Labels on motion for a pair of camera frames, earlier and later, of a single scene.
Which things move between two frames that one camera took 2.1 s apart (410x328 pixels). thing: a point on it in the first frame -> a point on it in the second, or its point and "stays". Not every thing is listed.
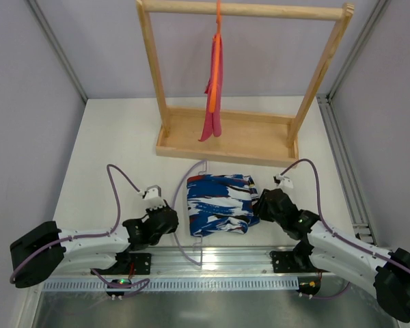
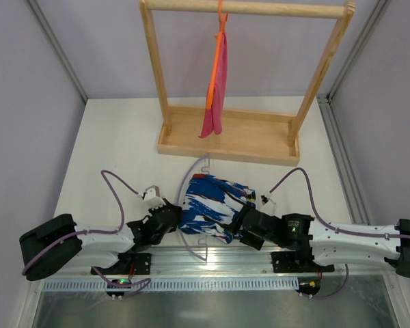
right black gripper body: (264, 206) -> (244, 219)
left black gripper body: (169, 219) stays
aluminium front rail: (201, 262) stays
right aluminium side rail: (348, 171) stays
